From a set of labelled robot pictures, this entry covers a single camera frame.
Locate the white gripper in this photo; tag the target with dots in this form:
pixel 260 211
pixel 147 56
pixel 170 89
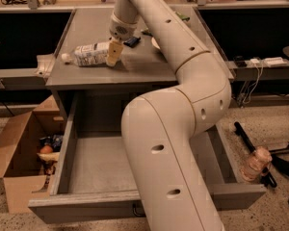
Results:
pixel 121 29

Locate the blue label plastic bottle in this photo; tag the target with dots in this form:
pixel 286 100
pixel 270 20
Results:
pixel 87 55

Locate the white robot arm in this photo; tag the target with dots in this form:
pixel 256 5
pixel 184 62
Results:
pixel 157 126

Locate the grey cabinet with top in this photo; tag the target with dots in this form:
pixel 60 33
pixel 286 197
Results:
pixel 141 65

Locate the open grey top drawer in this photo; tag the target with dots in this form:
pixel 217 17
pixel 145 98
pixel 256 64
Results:
pixel 94 180

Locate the dark blue snack packet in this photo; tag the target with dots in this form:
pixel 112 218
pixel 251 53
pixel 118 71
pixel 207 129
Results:
pixel 132 42

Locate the white ceramic bowl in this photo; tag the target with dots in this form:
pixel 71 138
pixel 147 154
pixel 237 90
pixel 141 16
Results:
pixel 155 44

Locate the green snack bag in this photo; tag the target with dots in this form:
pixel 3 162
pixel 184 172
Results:
pixel 182 16

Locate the orange fruit in box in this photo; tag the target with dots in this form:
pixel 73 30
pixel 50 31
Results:
pixel 46 149

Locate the black power adapter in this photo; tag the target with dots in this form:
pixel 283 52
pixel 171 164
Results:
pixel 239 61

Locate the brown cardboard box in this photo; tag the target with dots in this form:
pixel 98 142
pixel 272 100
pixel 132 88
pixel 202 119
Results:
pixel 20 166

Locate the white power strip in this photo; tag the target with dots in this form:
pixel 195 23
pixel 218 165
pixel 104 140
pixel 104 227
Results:
pixel 268 62

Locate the clear plastic jar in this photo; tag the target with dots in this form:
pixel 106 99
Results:
pixel 256 164

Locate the black bar on floor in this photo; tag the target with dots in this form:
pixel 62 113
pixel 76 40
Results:
pixel 267 180

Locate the black drawer handle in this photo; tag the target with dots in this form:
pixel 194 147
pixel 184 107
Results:
pixel 136 212

